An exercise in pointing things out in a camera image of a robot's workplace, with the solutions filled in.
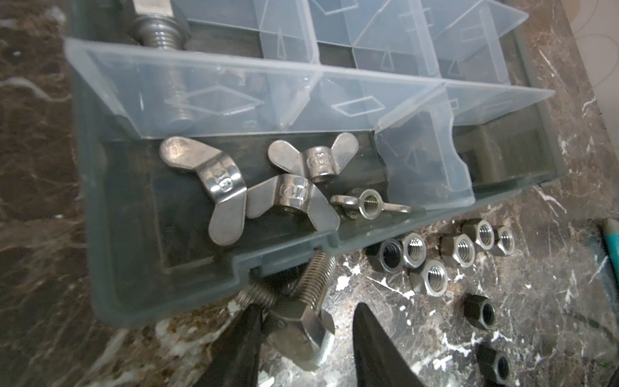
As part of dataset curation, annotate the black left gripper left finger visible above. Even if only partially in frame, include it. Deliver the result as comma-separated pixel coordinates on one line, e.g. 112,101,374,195
193,304,264,386

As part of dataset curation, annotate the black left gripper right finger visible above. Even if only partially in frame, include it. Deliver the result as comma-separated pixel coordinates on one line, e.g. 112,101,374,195
352,303,424,386

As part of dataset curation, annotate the silver eye bolt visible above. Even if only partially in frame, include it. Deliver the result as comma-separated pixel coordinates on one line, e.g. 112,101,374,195
330,188,412,220

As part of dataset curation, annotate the silver wing nut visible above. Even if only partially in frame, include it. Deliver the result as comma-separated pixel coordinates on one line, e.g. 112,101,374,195
268,132,359,183
159,136,248,246
246,174,340,232

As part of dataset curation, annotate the clear plastic organizer box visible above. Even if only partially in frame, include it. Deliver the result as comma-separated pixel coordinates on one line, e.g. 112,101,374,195
64,1,565,327

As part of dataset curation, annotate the silver hex bolt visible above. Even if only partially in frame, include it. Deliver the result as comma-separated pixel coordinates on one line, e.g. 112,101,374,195
125,0,190,50
235,282,278,309

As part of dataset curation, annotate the silver hex nut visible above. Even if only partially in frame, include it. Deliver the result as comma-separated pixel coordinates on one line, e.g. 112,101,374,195
401,232,427,269
440,234,477,268
461,219,495,251
409,260,449,298
490,225,516,256

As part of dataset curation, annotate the dark hex nut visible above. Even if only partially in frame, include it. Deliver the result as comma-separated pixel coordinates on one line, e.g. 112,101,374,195
365,239,403,273

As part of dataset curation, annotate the black small nut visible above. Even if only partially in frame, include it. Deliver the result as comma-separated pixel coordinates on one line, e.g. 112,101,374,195
463,294,496,331

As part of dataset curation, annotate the teal tool handle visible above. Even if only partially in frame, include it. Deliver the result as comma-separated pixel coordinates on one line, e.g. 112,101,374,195
602,218,619,283

